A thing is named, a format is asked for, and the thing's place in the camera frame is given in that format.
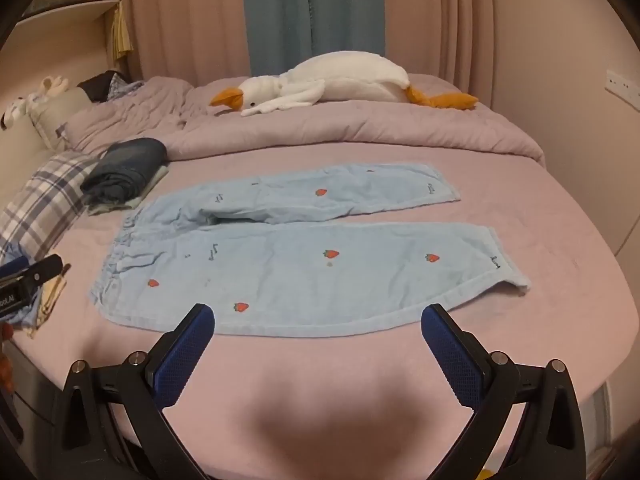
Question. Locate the white goose plush toy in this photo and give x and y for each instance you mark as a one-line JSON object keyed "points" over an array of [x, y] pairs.
{"points": [[340, 76]]}

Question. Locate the small white plush toy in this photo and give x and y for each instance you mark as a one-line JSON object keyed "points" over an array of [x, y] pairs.
{"points": [[16, 110], [51, 85]]}

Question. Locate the white wall socket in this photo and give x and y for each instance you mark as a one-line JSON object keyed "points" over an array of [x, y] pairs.
{"points": [[622, 85]]}

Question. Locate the teal curtain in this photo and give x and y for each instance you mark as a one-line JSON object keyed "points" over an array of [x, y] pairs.
{"points": [[310, 10]]}

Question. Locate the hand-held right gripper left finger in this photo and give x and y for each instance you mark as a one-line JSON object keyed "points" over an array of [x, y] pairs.
{"points": [[185, 356]]}

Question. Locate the white wall shelf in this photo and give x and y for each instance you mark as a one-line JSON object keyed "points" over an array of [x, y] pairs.
{"points": [[65, 35]]}

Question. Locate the plaid pillow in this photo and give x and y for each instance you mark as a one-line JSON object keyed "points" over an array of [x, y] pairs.
{"points": [[45, 200]]}

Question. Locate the yellow hanging cloth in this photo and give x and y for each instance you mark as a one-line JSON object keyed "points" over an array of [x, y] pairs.
{"points": [[122, 35]]}

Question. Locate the folded dark blue jeans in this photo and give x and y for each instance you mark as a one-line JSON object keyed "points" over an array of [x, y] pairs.
{"points": [[125, 165]]}

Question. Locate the beige and blue crumpled cloths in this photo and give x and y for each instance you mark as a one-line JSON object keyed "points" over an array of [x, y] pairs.
{"points": [[47, 300]]}

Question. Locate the beige pillow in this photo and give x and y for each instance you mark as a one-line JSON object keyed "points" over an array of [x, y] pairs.
{"points": [[60, 110]]}

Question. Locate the dark crumpled garment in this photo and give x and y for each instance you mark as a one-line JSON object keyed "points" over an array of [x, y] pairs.
{"points": [[100, 85]]}

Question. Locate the pink curtain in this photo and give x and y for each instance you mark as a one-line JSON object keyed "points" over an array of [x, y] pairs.
{"points": [[185, 15], [440, 15]]}

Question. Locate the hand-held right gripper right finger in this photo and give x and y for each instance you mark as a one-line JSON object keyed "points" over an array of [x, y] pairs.
{"points": [[452, 360]]}

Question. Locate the lilac duvet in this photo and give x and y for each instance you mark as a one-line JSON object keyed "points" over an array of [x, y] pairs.
{"points": [[300, 130]]}

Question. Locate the light blue denim shorts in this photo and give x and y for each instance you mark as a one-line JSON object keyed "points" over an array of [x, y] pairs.
{"points": [[300, 270]]}

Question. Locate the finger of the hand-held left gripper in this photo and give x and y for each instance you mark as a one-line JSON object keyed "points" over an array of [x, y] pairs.
{"points": [[46, 267]]}

